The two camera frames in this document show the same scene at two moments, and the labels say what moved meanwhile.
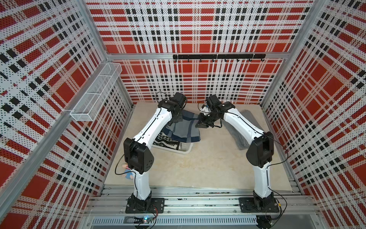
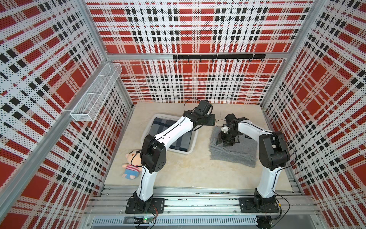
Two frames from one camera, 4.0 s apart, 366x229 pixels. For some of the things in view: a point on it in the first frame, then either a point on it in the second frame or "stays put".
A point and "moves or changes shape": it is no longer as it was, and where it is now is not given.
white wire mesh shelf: [87, 109] stays put
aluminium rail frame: [198, 207] stays put
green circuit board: [143, 220] stays put
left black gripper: [179, 118] to [212, 119]
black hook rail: [225, 57] stays put
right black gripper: [200, 124] to [220, 136]
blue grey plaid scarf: [184, 129] moves or changes shape
